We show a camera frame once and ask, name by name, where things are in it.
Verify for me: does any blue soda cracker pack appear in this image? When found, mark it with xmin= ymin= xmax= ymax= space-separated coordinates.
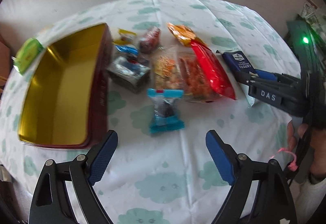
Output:
xmin=216 ymin=49 xmax=263 ymax=108

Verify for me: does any red snack pack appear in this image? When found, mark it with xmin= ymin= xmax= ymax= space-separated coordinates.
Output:
xmin=190 ymin=40 xmax=236 ymax=100

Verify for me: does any blue cookie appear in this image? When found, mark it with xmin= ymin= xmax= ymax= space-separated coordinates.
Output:
xmin=147 ymin=89 xmax=185 ymax=134

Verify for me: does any clear orange cracker bag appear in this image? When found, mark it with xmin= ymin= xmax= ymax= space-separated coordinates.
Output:
xmin=178 ymin=52 xmax=220 ymax=103

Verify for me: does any orange snack bag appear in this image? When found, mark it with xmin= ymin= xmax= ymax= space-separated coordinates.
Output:
xmin=167 ymin=22 xmax=206 ymax=47

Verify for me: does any blue snack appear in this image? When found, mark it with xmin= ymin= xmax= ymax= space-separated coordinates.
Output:
xmin=115 ymin=45 xmax=139 ymax=57

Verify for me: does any clear peanut snack bag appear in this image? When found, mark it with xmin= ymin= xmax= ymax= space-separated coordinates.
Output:
xmin=151 ymin=46 xmax=183 ymax=90

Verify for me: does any right hand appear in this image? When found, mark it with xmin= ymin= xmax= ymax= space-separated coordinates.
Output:
xmin=287 ymin=121 xmax=325 ymax=180

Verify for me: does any dark wooden shelf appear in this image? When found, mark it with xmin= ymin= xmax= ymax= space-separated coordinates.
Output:
xmin=285 ymin=0 xmax=326 ymax=77

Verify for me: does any gold and maroon tin box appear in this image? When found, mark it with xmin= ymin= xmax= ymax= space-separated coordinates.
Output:
xmin=18 ymin=23 xmax=113 ymax=149

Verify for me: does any dark seaweed snack pack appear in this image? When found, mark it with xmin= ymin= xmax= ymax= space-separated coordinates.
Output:
xmin=107 ymin=56 xmax=150 ymax=93

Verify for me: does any green tissue pack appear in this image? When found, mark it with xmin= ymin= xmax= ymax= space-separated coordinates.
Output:
xmin=13 ymin=38 xmax=44 ymax=75

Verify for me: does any yellow wrapped candy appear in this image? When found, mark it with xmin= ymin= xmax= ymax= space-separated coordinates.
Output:
xmin=113 ymin=28 xmax=137 ymax=45

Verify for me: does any red white candy pack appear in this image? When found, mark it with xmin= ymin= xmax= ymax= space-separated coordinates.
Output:
xmin=139 ymin=26 xmax=161 ymax=54

